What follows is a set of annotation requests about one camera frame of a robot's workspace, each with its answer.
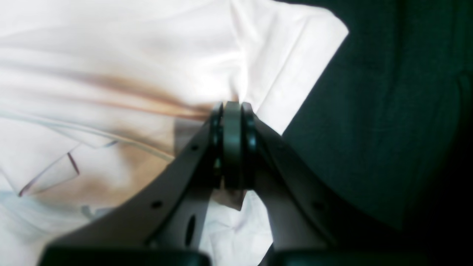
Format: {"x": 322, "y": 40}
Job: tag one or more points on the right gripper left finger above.
{"x": 162, "y": 224}

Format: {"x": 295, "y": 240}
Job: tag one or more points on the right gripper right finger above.
{"x": 310, "y": 224}

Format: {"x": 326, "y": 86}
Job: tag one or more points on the pink T-shirt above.
{"x": 99, "y": 96}

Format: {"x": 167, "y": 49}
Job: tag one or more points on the black table cloth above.
{"x": 388, "y": 125}

